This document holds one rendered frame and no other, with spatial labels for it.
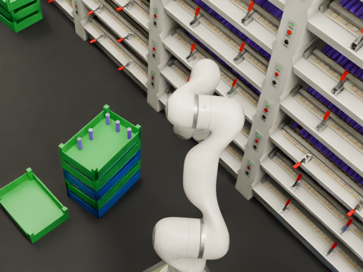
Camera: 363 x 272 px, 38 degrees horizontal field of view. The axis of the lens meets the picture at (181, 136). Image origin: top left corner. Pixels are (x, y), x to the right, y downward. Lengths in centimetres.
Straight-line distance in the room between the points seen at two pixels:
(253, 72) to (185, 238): 82
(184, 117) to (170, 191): 114
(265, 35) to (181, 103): 61
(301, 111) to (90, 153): 91
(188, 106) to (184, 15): 90
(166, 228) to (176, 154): 117
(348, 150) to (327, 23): 48
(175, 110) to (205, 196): 27
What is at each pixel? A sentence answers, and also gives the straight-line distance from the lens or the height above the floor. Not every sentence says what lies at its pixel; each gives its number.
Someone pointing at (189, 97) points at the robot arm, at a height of 109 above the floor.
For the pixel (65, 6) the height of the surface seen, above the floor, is 12.
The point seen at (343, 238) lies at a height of 31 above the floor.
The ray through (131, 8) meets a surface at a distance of 269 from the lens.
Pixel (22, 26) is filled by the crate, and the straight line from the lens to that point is 340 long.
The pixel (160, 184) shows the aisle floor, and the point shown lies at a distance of 262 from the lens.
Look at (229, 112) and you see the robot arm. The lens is 151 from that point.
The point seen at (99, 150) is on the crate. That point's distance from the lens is 234.
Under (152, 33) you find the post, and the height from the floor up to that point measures 51.
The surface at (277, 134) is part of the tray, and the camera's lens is 221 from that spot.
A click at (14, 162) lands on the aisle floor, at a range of 276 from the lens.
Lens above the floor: 220
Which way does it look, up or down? 52 degrees down
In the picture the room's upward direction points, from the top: 7 degrees clockwise
